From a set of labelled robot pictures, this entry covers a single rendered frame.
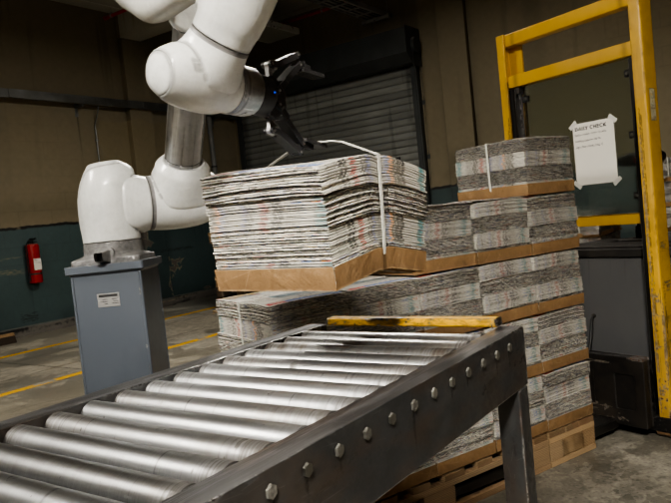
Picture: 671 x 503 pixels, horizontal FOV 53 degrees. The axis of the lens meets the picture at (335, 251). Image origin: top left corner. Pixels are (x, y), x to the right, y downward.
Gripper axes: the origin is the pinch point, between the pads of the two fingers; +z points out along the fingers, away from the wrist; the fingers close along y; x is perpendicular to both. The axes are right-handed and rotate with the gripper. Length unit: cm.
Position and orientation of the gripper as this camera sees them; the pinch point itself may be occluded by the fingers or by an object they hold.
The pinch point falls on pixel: (317, 109)
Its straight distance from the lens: 141.8
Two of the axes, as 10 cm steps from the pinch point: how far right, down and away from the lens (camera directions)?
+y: 0.3, 10.0, 0.1
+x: 8.2, -0.2, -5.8
